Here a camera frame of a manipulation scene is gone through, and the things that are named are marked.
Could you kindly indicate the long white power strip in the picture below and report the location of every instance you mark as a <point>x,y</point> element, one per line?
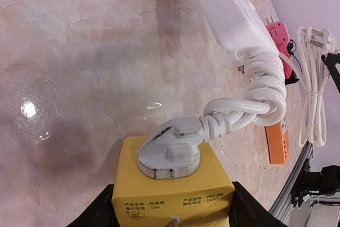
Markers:
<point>238,29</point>

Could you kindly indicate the orange power strip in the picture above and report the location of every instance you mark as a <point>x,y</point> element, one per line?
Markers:
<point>278,142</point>

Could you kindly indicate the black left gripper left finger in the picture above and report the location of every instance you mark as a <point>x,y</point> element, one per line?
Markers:
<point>99,213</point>

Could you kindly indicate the aluminium front rail frame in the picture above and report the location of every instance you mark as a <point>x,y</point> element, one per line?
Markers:
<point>309,197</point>

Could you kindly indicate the yellow cube socket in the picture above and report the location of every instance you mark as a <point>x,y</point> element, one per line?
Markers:
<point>202,199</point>

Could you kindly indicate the pink plug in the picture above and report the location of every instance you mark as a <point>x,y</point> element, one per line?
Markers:
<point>282,40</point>

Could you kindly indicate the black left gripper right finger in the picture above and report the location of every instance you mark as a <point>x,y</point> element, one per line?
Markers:
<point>246,211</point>

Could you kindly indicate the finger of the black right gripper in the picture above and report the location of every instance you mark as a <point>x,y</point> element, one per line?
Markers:
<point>330,61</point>

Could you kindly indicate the black plug with cable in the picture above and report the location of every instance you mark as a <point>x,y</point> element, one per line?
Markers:
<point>292,51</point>

